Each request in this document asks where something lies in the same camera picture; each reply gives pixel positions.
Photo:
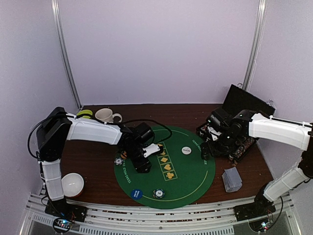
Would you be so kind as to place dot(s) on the decorated ceramic mug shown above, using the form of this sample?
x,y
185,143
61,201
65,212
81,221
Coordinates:
x,y
107,115

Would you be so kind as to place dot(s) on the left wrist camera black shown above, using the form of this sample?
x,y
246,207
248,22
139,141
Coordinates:
x,y
143,133

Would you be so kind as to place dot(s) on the round green poker mat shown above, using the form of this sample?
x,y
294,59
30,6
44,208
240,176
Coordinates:
x,y
184,178

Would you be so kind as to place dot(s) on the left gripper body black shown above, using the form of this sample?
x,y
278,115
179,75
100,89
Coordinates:
x,y
139,166

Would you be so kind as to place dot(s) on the right aluminium post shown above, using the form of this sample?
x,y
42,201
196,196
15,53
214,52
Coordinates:
x,y
256,42

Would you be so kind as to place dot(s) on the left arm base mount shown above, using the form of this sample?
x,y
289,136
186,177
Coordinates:
x,y
62,209

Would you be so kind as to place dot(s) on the playing card deck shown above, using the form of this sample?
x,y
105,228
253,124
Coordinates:
x,y
232,180

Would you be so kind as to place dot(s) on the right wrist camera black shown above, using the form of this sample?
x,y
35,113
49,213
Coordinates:
x,y
218,119

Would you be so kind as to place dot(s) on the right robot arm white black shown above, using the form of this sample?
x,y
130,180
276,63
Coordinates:
x,y
288,140

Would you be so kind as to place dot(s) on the orange big blind button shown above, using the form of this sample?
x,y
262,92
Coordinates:
x,y
124,155

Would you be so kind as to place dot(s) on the white dealer button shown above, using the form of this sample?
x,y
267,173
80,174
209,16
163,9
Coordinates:
x,y
186,150

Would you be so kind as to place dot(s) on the aluminium rail frame front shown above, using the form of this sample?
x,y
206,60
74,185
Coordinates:
x,y
199,219

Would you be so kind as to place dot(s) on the green tennis ball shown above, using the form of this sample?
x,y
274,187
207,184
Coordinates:
x,y
85,114

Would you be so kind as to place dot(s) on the poker chip stack front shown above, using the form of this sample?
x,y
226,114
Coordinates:
x,y
158,193

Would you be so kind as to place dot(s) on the black poker chip case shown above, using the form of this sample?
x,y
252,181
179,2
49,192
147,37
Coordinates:
x,y
241,105

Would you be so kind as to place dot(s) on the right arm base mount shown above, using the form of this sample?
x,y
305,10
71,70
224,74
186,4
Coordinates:
x,y
252,210

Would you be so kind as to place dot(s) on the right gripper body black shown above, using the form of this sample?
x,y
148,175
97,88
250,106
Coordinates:
x,y
206,150

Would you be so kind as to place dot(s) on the aluminium post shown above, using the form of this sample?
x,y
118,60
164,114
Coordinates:
x,y
57,19
256,42

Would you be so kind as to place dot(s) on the left aluminium post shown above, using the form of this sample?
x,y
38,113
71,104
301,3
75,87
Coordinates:
x,y
57,19

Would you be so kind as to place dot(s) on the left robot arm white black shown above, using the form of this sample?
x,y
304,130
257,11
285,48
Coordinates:
x,y
60,127

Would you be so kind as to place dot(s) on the white bowl red outside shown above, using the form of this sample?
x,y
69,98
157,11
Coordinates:
x,y
73,185

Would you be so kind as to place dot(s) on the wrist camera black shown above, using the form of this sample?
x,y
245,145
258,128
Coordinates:
x,y
143,133
218,119

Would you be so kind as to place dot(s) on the blue small blind button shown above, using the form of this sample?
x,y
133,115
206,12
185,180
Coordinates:
x,y
136,194

